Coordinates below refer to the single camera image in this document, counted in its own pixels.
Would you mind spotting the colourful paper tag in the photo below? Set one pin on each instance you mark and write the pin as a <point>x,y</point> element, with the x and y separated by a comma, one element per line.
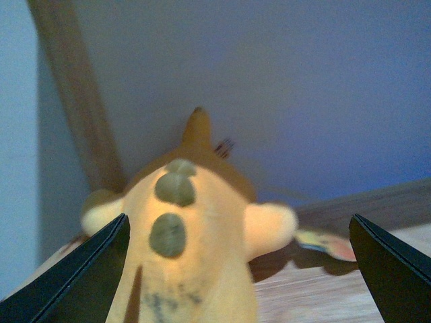
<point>335,246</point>

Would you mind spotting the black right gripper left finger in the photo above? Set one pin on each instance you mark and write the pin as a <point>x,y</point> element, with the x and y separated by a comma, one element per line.
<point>80,287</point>

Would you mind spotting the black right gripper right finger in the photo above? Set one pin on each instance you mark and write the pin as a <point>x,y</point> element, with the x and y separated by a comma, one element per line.
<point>396,274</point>

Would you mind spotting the yellow plush dinosaur toy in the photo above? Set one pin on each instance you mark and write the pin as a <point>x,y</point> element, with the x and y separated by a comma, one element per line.
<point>194,227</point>

